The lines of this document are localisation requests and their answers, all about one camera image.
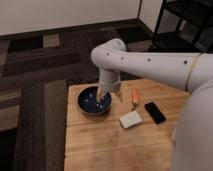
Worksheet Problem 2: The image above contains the black metal shelf rack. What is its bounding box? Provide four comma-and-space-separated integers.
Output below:
152, 0, 213, 53

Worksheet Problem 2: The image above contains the white sponge block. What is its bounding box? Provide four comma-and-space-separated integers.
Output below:
119, 111, 143, 129

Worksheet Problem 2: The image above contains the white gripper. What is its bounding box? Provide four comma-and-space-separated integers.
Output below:
96, 68, 123, 103

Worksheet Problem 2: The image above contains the dark blue ceramic bowl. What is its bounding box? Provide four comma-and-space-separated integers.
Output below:
78, 86, 112, 116

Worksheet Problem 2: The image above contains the black smartphone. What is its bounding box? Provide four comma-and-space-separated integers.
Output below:
145, 102, 166, 124

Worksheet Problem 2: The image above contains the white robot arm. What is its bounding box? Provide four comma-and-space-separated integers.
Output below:
91, 38, 213, 171

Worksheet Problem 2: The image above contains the orange carrot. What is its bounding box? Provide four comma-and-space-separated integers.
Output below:
132, 87, 140, 110

